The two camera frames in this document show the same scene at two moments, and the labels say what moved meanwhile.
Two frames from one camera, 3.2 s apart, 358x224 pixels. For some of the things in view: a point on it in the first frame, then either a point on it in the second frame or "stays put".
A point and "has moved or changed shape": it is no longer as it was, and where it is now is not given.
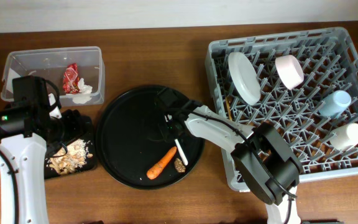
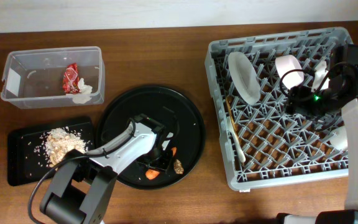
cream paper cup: x=346 y=137 stays put
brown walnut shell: x=178 y=165 stays put
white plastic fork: x=181 y=152 has moved or changed shape
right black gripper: x=165 y=134 to x=297 y=101
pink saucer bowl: x=289 y=71 stays put
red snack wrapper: x=71 y=79 stays put
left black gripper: x=76 y=122 to x=163 y=165
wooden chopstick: x=228 y=108 stays put
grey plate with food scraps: x=244 y=78 stays put
